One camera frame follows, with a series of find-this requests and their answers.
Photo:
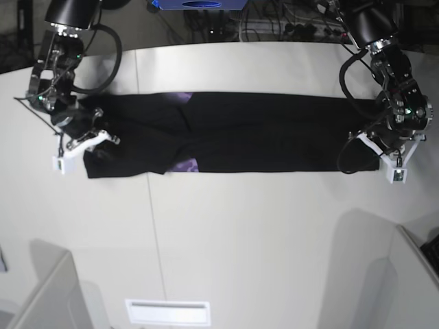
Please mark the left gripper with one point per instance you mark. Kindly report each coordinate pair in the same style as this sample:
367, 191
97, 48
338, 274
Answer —
386, 138

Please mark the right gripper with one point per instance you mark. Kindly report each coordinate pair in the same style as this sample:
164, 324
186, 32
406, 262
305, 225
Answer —
78, 122

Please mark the black T-shirt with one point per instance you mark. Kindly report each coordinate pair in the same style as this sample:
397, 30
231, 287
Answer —
225, 133

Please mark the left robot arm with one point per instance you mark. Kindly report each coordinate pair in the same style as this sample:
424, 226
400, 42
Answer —
403, 112

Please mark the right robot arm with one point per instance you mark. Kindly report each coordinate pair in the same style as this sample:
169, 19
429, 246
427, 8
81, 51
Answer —
51, 88

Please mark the white partition panel right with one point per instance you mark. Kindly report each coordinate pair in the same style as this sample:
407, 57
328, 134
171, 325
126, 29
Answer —
380, 281

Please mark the white partition panel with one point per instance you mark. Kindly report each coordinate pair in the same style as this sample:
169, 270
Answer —
41, 288
380, 281

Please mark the blue box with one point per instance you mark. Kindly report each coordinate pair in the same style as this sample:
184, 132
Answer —
200, 4

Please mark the white power strip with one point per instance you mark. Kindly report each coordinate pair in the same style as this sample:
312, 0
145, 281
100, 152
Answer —
257, 30

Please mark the white partition panel left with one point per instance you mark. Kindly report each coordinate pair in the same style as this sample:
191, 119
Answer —
41, 288

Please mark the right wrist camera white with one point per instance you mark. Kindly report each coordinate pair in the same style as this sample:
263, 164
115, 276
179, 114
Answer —
64, 161

